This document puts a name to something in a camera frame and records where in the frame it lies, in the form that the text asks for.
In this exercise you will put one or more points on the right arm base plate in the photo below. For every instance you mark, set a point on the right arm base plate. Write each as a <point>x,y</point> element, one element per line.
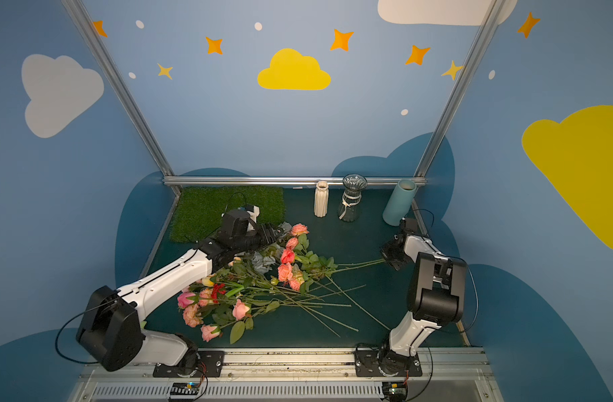
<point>372,362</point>

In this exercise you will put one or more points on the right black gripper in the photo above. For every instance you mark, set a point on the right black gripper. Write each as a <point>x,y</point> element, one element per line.
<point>392,253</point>

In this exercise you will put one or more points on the teal cylinder vase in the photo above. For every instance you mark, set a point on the teal cylinder vase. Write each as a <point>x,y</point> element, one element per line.
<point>400,202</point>

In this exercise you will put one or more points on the blue grey fabric flowers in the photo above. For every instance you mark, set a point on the blue grey fabric flowers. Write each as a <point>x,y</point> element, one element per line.
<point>270,256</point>

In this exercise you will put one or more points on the pink flower bouquet pile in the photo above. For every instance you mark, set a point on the pink flower bouquet pile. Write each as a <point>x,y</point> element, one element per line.
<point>248,295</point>

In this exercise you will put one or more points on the clear glass vase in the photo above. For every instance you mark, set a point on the clear glass vase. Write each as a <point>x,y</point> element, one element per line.
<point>354,185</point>

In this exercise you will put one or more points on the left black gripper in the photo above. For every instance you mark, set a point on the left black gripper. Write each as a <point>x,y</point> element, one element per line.
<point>265,234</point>

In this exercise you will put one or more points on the horizontal aluminium frame bar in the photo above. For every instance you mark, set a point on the horizontal aluminium frame bar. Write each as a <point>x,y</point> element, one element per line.
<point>279,181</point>

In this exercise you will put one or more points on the pink rose spray stem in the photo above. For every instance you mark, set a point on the pink rose spray stem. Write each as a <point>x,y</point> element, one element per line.
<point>305,270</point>

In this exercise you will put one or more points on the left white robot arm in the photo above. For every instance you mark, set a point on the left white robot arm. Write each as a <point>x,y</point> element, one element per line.
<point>110,329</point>

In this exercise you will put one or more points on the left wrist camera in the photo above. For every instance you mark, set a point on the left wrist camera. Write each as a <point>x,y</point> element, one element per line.
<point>253,211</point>

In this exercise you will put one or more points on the coral pink rose stem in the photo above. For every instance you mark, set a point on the coral pink rose stem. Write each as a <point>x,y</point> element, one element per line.
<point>299,244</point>

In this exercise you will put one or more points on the white ribbed ceramic vase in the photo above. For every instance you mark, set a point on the white ribbed ceramic vase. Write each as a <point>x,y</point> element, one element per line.
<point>321,199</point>

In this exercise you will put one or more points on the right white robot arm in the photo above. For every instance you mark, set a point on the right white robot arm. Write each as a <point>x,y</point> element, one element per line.
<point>434,299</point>

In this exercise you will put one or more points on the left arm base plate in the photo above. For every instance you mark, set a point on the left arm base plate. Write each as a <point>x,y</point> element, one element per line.
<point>193,365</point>

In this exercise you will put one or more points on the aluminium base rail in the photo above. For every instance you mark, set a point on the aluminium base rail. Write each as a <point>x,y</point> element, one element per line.
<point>299,374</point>

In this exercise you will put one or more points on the green artificial grass mat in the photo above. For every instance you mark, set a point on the green artificial grass mat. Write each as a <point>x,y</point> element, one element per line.
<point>200,209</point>

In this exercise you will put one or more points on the red flower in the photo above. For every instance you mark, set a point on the red flower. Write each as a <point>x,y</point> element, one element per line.
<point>218,289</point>

